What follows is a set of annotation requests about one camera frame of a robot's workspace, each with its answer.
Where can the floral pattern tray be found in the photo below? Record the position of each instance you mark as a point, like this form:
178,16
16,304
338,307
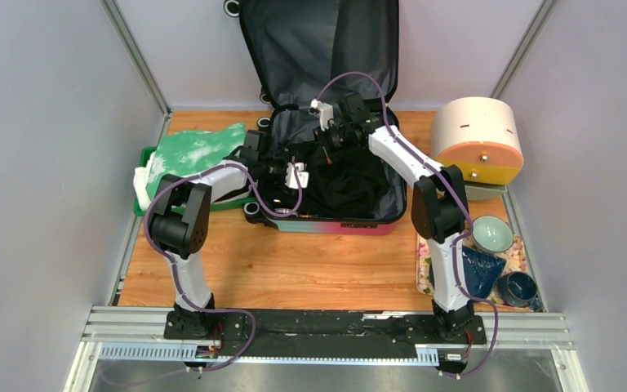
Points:
516,260

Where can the light green saucer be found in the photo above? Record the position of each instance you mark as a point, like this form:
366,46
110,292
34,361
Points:
492,234

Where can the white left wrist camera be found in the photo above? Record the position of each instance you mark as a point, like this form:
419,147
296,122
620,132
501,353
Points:
297,177

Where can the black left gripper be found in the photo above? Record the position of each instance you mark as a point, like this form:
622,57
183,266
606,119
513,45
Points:
280,185

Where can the round pastel drawer cabinet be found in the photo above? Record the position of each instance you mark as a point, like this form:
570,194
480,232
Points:
479,135

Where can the white cloth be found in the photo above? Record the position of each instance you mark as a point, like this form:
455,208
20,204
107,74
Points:
140,182

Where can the dark blue cup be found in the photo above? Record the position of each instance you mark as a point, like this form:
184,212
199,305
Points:
519,289

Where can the green tie-dye garment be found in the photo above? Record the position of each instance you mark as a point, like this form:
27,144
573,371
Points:
189,152

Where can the black t-shirt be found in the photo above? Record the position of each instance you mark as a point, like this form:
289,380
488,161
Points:
231,196

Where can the dark blue plate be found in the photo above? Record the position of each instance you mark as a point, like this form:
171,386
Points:
481,272

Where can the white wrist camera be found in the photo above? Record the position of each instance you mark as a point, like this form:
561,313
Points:
297,177
324,112

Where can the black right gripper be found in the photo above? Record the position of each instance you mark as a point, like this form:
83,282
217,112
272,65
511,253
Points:
327,152

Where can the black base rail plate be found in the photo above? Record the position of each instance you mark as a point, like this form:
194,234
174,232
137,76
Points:
327,334

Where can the small round tin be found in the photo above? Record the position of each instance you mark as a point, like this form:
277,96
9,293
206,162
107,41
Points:
282,212

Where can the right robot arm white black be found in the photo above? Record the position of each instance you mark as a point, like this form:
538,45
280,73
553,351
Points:
439,210

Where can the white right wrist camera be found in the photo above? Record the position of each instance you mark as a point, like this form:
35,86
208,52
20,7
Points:
324,112

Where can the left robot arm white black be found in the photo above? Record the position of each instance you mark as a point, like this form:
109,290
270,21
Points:
176,221

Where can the black clothing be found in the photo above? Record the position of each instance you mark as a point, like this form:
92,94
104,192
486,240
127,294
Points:
352,186

